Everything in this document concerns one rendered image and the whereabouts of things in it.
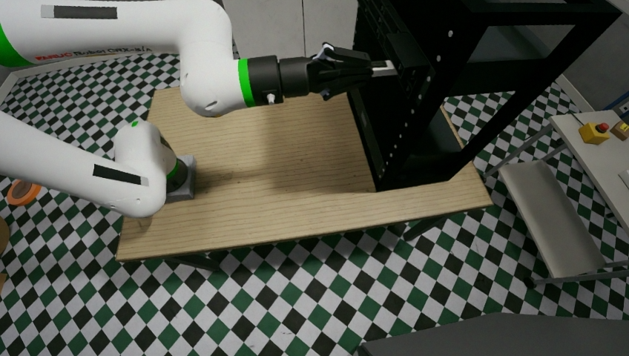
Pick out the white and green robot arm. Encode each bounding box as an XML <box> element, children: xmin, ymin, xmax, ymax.
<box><xmin>0</xmin><ymin>0</ymin><xmax>284</xmax><ymax>219</ymax></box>

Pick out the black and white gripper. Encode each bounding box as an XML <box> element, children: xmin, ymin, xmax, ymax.
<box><xmin>279</xmin><ymin>42</ymin><xmax>398</xmax><ymax>101</ymax></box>

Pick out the black server rack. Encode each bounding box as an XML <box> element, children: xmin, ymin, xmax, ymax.
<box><xmin>346</xmin><ymin>0</ymin><xmax>623</xmax><ymax>193</ymax></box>

